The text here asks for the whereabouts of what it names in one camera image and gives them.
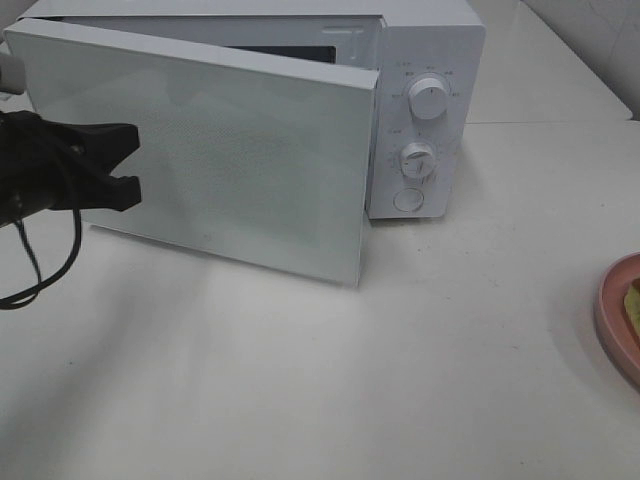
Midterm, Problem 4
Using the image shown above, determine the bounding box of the pink round plate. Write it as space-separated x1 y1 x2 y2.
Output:
594 253 639 390

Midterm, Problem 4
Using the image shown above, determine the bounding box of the round white door button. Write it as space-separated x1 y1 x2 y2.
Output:
393 188 424 213

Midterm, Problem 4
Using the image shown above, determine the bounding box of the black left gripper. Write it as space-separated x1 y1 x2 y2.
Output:
1 110 142 227

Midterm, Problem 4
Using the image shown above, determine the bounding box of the white microwave oven body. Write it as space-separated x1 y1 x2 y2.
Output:
5 1 485 219

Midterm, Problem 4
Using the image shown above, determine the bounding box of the upper white power knob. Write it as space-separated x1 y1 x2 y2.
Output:
407 74 450 120

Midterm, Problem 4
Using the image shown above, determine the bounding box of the toast sandwich with lettuce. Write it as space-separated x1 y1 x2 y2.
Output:
623 278 640 337

